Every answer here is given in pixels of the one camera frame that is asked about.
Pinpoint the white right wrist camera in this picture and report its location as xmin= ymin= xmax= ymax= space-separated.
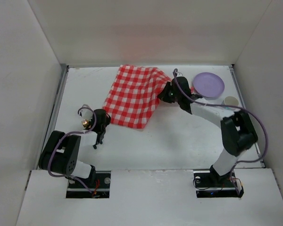
xmin=175 ymin=72 xmax=184 ymax=77

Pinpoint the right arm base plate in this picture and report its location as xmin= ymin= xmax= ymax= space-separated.
xmin=192 ymin=170 xmax=244 ymax=198

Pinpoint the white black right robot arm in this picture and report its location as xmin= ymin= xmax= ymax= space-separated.
xmin=158 ymin=77 xmax=258 ymax=182

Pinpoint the lilac plastic plate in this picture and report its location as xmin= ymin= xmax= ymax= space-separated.
xmin=192 ymin=72 xmax=225 ymax=98

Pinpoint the light blue mug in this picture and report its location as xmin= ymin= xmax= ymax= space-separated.
xmin=222 ymin=96 xmax=239 ymax=106

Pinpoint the red white checkered cloth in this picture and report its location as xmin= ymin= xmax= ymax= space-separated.
xmin=102 ymin=65 xmax=171 ymax=129

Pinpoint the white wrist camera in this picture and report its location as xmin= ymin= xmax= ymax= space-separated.
xmin=175 ymin=72 xmax=184 ymax=77
xmin=78 ymin=104 xmax=93 ymax=121

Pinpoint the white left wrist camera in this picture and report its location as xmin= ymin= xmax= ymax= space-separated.
xmin=78 ymin=104 xmax=93 ymax=121

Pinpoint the gold fork green handle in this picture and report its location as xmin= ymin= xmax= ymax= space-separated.
xmin=82 ymin=119 xmax=89 ymax=128

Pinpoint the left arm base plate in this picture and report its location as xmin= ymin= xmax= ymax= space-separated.
xmin=66 ymin=171 xmax=111 ymax=199

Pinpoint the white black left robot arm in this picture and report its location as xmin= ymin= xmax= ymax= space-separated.
xmin=38 ymin=106 xmax=111 ymax=187

